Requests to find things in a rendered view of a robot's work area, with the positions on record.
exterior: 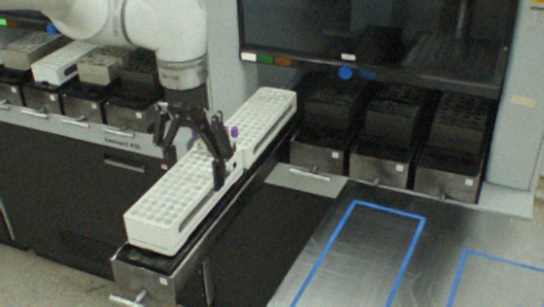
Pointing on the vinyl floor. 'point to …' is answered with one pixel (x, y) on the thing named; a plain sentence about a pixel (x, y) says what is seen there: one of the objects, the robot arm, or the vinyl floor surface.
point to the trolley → (414, 255)
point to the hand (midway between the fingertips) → (195, 173)
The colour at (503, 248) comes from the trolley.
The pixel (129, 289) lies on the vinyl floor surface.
